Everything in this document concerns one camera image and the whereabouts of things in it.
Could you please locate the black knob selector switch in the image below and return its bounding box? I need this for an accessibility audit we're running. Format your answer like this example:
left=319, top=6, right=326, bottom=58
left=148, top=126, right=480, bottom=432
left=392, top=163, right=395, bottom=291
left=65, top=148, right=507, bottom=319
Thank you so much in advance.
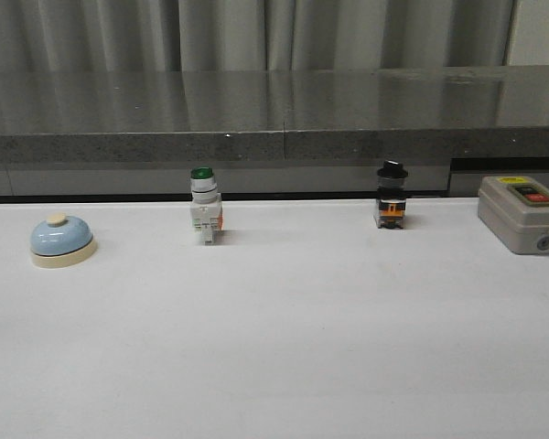
left=374, top=160, right=408, bottom=229

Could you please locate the blue dome service bell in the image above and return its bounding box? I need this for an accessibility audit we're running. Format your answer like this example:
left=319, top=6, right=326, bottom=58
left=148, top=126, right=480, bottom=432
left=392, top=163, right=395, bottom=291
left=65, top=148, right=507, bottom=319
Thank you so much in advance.
left=29, top=213, right=98, bottom=269

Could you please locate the green top pushbutton switch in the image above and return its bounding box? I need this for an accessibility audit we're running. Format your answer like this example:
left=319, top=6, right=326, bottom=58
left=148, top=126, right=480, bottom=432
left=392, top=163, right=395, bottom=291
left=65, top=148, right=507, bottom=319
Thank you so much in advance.
left=190, top=166, right=223, bottom=244

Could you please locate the grey push button switch box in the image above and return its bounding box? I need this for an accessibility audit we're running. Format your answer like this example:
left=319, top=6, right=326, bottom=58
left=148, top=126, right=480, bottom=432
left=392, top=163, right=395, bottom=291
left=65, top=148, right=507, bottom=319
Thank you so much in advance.
left=478, top=176, right=549, bottom=255

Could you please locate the grey stone counter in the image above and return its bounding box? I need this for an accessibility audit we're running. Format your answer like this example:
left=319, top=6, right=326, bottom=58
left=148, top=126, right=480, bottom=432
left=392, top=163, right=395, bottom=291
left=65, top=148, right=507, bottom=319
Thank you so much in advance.
left=0, top=66, right=549, bottom=202

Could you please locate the grey pleated curtain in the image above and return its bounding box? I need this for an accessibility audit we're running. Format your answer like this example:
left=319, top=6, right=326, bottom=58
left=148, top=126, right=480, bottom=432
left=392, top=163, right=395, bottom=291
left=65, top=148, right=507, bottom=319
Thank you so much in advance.
left=0, top=1, right=514, bottom=72

